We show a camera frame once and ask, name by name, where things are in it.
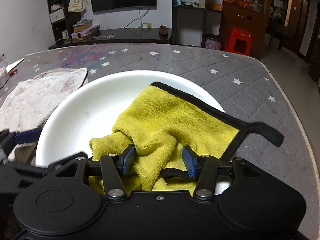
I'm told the white round bowl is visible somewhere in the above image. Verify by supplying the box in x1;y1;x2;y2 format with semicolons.
35;69;231;196

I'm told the yellow microfiber cloth black trim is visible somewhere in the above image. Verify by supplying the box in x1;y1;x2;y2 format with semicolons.
89;82;284;193

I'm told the dirty white rag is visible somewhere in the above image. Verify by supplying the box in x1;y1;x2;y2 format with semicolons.
0;67;89;166

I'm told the white paper sheet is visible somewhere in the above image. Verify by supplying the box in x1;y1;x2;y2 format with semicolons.
6;57;25;72

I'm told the grey star pattern table mat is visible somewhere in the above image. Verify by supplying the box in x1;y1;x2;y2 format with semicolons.
1;43;319;239

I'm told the stack of boxes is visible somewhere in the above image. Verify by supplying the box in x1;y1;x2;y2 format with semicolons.
71;19;100;39

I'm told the purple patterned bin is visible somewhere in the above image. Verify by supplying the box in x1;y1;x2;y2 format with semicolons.
205;37;221;50

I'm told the red plastic stool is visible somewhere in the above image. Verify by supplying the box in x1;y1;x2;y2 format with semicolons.
225;27;252;56

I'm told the black low tv bench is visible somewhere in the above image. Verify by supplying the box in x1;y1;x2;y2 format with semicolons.
48;28;172;49

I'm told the beige tote bag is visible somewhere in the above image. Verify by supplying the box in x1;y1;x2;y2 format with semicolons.
68;0;86;12

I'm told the brown shoe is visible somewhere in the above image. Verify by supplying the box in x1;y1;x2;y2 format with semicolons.
159;25;169;37

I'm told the dark shelf cabinet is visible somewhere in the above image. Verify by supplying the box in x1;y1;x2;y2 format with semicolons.
170;0;223;47

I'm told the red wooden cabinet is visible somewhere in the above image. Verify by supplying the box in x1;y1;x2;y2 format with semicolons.
219;0;271;59

